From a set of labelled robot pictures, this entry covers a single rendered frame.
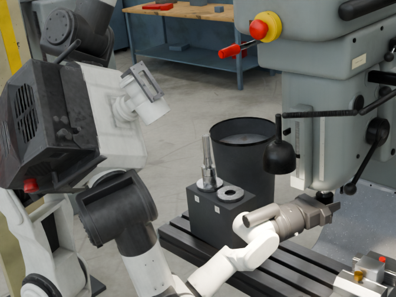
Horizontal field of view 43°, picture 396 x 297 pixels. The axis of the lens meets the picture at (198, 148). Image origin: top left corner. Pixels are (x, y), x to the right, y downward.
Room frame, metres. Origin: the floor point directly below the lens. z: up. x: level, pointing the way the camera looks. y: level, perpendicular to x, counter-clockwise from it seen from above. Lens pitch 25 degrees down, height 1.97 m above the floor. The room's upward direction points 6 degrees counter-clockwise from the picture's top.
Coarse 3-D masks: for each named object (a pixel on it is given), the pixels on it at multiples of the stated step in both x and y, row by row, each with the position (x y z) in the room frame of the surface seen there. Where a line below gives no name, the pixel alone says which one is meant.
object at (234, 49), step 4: (256, 40) 1.13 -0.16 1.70; (236, 44) 1.08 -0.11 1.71; (244, 44) 1.10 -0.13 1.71; (248, 44) 1.11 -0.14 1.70; (252, 44) 1.12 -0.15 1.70; (256, 44) 1.13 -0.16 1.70; (224, 48) 1.06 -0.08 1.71; (228, 48) 1.06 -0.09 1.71; (232, 48) 1.07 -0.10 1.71; (236, 48) 1.07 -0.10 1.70; (240, 48) 1.09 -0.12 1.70; (244, 48) 1.10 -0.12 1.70; (220, 52) 1.05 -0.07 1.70; (224, 52) 1.05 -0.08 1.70; (228, 52) 1.05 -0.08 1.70; (232, 52) 1.06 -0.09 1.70; (236, 52) 1.07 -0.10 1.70; (220, 56) 1.05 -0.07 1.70; (224, 56) 1.05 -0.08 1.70; (228, 56) 1.06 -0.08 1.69
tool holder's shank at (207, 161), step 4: (204, 136) 1.46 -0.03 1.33; (208, 136) 1.46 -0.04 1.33; (204, 140) 1.46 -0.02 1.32; (208, 140) 1.46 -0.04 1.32; (204, 144) 1.46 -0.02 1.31; (208, 144) 1.46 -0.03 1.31; (204, 148) 1.46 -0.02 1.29; (208, 148) 1.46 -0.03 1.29; (204, 152) 1.46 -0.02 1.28; (208, 152) 1.46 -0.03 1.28; (204, 156) 1.46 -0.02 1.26; (208, 156) 1.46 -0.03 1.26; (204, 160) 1.46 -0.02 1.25; (208, 160) 1.46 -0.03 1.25; (204, 164) 1.46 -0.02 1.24; (208, 164) 1.45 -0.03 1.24
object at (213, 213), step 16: (192, 192) 1.45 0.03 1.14; (208, 192) 1.43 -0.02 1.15; (224, 192) 1.40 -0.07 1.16; (240, 192) 1.39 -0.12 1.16; (192, 208) 1.46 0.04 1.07; (208, 208) 1.39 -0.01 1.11; (224, 208) 1.33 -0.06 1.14; (240, 208) 1.34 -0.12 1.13; (256, 208) 1.38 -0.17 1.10; (192, 224) 1.47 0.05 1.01; (208, 224) 1.40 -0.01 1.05; (224, 224) 1.33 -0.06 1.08; (208, 240) 1.40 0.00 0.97; (224, 240) 1.34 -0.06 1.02; (240, 240) 1.33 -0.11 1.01
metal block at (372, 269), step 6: (366, 258) 1.08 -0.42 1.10; (360, 264) 1.06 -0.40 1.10; (366, 264) 1.06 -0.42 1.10; (372, 264) 1.05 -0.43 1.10; (378, 264) 1.05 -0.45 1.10; (384, 264) 1.05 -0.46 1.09; (360, 270) 1.05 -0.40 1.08; (366, 270) 1.04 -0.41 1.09; (372, 270) 1.03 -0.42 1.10; (378, 270) 1.03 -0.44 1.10; (366, 276) 1.04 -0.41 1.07; (372, 276) 1.02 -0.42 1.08; (378, 276) 1.03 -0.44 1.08; (378, 282) 1.03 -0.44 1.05
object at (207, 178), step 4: (204, 172) 1.45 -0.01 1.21; (208, 172) 1.45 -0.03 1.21; (212, 172) 1.45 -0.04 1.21; (204, 176) 1.45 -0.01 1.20; (208, 176) 1.45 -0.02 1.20; (212, 176) 1.45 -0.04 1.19; (204, 180) 1.45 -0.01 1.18; (208, 180) 1.45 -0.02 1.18; (212, 180) 1.45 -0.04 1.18; (216, 180) 1.47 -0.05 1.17; (204, 184) 1.46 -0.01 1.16; (208, 184) 1.45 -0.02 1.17; (212, 184) 1.45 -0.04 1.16
